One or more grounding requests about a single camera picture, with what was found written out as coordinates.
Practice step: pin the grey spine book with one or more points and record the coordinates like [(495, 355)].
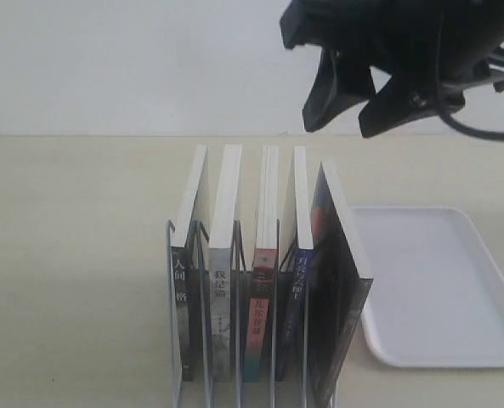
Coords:
[(220, 260)]

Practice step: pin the black spine book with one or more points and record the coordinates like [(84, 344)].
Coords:
[(193, 210)]

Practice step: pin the blue moon cover book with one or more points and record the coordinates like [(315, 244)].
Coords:
[(296, 251)]

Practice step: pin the dark cover leaning book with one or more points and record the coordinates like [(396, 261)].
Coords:
[(339, 285)]

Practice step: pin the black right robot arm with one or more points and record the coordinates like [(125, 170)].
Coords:
[(450, 93)]

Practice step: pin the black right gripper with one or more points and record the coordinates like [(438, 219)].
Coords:
[(397, 37)]

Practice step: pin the red spine book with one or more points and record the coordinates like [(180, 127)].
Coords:
[(264, 262)]

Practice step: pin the white plastic tray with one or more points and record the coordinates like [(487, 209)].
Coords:
[(437, 300)]

